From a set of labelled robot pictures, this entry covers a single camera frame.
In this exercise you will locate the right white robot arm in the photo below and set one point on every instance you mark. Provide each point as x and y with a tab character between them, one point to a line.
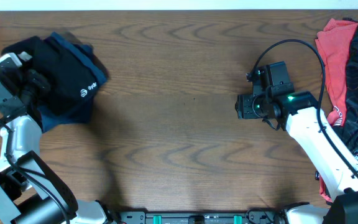
299	115

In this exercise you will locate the black t-shirt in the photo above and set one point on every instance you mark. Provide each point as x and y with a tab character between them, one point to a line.
72	75

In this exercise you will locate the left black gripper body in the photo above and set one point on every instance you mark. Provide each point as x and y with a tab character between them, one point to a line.
36	88

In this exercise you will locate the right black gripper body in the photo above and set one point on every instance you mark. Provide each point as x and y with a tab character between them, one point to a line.
253	107

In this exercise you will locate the red t-shirt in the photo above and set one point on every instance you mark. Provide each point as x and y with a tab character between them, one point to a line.
333	44

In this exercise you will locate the folded navy blue garment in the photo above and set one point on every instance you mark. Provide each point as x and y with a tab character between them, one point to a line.
82	114

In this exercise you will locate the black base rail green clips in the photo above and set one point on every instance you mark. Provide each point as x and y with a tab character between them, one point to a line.
251	216

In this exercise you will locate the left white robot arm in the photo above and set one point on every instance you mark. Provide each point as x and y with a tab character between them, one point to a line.
30	191

